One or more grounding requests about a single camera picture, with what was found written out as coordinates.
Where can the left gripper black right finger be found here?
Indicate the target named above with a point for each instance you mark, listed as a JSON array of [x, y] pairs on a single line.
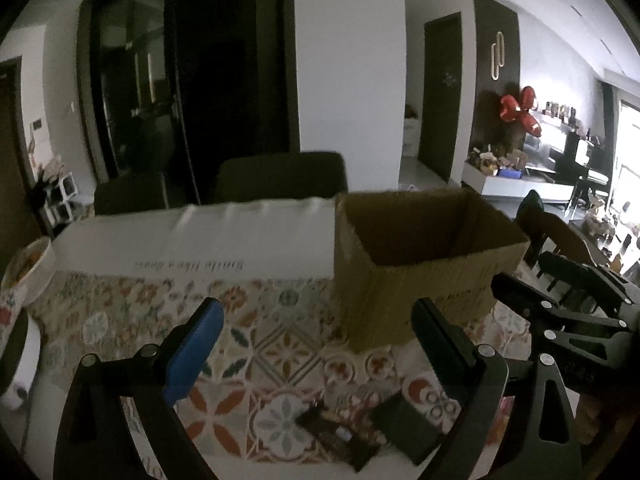
[[540, 439]]

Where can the black snack packet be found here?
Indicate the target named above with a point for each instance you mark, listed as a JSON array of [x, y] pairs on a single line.
[[406, 428]]

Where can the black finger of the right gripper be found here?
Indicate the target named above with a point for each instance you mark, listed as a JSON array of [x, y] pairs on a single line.
[[599, 282]]

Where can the brown cardboard box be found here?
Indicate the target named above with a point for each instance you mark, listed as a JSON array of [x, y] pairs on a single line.
[[393, 248]]

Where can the dark snack packet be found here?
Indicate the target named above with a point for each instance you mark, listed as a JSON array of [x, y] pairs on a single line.
[[340, 440]]

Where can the dark wooden dining chair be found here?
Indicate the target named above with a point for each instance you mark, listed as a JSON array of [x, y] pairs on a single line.
[[549, 233]]

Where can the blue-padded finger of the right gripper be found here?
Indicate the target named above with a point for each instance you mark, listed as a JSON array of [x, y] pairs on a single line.
[[525, 304]]

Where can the white low tv cabinet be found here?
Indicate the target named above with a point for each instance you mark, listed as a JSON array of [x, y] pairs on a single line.
[[541, 182]]

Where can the white bowl with snacks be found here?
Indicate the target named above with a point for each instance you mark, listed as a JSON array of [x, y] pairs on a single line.
[[31, 269]]

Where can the red balloon dog sculpture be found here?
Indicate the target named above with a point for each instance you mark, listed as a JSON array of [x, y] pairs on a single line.
[[514, 109]]

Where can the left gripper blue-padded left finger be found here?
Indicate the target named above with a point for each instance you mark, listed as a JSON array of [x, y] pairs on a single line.
[[94, 441]]

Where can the black chair behind table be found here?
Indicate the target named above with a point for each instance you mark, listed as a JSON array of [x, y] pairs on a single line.
[[268, 177]]

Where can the patterned floral tablecloth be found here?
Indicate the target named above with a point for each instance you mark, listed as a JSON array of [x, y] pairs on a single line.
[[282, 348]]

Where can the gold wall ornament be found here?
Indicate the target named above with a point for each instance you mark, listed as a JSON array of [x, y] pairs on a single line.
[[497, 56]]

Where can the dark glass door cabinet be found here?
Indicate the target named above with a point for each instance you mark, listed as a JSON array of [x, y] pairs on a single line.
[[179, 87]]

